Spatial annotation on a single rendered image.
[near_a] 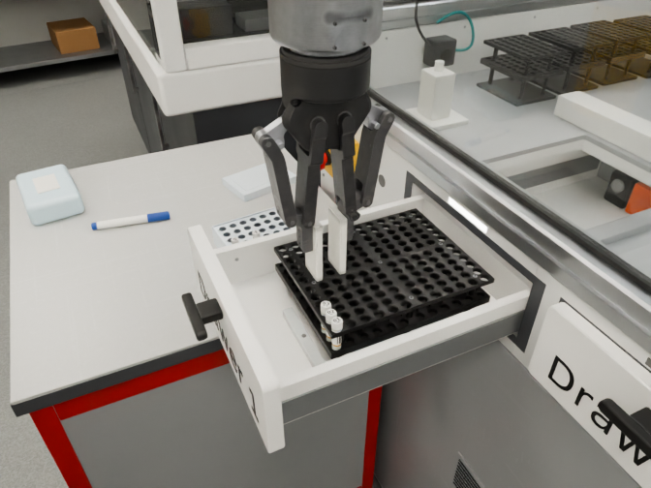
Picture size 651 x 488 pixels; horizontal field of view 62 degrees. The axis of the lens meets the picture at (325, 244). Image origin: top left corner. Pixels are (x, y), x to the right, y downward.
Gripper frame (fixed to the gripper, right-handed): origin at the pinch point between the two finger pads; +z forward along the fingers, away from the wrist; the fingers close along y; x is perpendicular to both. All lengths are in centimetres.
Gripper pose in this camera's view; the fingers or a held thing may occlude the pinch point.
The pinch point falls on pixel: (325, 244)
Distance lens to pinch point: 55.7
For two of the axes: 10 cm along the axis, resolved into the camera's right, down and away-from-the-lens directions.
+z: 0.0, 8.0, 6.0
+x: -4.3, -5.4, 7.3
